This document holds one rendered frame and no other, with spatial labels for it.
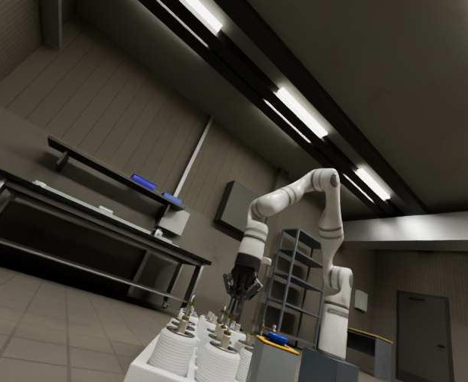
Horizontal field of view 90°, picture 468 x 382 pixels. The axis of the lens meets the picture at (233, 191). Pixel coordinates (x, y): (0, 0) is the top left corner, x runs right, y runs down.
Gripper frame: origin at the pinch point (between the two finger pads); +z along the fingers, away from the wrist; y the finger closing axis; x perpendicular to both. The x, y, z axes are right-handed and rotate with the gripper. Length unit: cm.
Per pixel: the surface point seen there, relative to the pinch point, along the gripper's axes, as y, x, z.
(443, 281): 167, 760, -219
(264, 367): 16.4, -13.7, 7.6
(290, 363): 20.1, -10.9, 5.6
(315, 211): -126, 525, -284
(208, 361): -0.2, -4.9, 13.0
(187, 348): -4.9, -8.3, 11.9
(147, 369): -8.0, -15.6, 17.2
